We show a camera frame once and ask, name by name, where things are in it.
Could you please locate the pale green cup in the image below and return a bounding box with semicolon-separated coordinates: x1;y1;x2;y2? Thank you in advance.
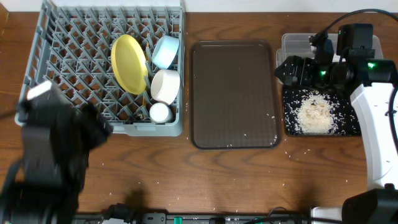
149;103;173;124

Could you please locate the yellow round plate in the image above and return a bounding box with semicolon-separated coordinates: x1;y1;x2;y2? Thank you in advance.
111;34;148;95

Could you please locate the white pink bowl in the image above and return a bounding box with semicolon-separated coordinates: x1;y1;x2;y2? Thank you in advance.
150;70;180;105

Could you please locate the light blue bowl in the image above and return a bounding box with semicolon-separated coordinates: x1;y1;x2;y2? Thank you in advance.
152;35;180;69

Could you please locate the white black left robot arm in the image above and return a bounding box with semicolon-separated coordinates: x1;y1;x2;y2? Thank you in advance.
1;81;113;223

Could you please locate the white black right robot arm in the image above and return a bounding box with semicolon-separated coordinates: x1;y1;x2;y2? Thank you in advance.
274;56;397;223

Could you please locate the clear plastic waste bin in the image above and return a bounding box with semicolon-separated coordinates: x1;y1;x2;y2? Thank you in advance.
277;33;394;89

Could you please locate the black waste tray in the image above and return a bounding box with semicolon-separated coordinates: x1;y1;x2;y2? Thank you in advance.
282;85;362;138

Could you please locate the dark brown serving tray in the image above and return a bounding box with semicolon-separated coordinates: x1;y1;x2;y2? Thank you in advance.
189;40;282;150

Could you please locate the grey plastic dish rack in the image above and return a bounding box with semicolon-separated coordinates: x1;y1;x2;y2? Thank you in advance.
20;1;185;136

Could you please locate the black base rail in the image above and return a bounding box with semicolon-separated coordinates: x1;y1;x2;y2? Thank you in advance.
74;203;343;224

